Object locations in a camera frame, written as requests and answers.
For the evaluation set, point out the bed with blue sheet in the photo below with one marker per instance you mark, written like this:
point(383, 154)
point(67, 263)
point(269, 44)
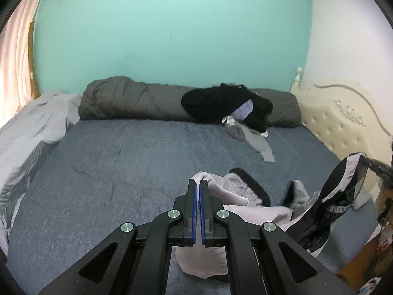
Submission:
point(122, 175)

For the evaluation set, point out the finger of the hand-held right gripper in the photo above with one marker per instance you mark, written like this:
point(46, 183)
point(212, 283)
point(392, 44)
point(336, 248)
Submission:
point(370, 162)

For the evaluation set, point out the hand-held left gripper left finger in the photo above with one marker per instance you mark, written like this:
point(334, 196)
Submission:
point(193, 209)

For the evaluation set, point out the pink curtain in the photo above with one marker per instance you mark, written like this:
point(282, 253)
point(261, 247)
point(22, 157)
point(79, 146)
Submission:
point(15, 52)

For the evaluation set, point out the wooden window frame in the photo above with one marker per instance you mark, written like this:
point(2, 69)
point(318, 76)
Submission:
point(33, 61)

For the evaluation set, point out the cream tufted headboard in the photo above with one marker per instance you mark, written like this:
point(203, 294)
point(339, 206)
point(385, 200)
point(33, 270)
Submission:
point(337, 123)

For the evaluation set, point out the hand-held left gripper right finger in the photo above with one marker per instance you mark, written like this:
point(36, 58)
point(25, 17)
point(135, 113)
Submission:
point(202, 209)

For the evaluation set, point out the black garment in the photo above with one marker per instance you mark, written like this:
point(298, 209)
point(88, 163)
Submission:
point(211, 103)

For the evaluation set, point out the dark grey rolled duvet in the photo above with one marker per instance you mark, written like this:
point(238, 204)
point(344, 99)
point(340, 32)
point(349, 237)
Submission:
point(132, 98)

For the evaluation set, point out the white cloth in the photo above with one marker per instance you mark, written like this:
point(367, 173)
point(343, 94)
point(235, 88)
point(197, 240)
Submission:
point(264, 134)

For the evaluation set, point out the light grey blanket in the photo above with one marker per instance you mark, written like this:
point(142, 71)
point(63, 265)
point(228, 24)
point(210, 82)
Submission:
point(30, 135)

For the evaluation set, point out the shiny silver cloth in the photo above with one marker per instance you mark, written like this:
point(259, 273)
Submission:
point(229, 119)

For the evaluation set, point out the grey pants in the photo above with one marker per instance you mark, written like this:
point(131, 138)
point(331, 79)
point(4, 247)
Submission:
point(261, 147)

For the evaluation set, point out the pale blue cloth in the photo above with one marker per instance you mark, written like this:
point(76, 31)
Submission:
point(245, 110)

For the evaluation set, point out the grey jacket with black trim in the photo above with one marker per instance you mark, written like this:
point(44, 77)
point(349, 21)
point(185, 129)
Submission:
point(254, 218)

